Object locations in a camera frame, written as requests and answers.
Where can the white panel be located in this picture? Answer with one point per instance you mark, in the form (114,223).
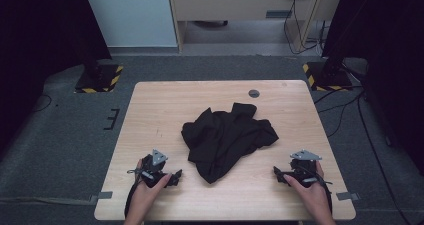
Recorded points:
(130,15)

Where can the grey tape piece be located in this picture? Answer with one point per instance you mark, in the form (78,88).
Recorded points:
(104,195)
(346,196)

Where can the person's left hand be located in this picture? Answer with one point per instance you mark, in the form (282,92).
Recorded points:
(145,195)

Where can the dark curtain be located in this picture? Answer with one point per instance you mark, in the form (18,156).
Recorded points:
(393,51)
(40,51)

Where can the grey round table grommet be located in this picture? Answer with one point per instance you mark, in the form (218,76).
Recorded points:
(254,93)

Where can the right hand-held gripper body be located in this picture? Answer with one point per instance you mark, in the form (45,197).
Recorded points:
(305,168)

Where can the black yellow-striped stand base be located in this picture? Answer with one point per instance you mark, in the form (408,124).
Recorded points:
(100,80)
(328,78)

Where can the black pants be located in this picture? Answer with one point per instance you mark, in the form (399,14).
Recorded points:
(226,138)

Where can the person's right hand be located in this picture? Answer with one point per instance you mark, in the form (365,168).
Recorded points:
(315,196)

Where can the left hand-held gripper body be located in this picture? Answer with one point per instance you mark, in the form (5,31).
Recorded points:
(155,166)

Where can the light wooden desk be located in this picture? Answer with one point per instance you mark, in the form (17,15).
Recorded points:
(226,5)

